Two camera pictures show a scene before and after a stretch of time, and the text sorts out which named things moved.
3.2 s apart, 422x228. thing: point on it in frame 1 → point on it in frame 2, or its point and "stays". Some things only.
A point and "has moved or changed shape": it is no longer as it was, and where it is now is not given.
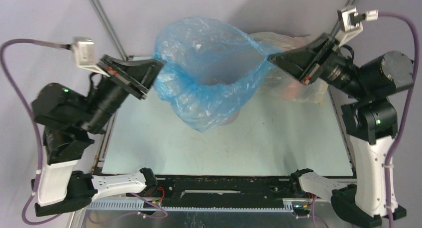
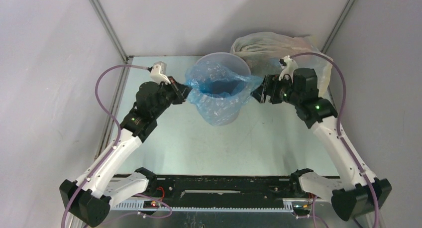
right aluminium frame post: x=350 y=2 stays
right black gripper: x=318 y=57 → x=266 y=92
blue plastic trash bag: x=211 y=68 has moved or changed shape
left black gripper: x=144 y=73 → x=180 y=91
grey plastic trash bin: x=230 y=120 → x=234 y=62
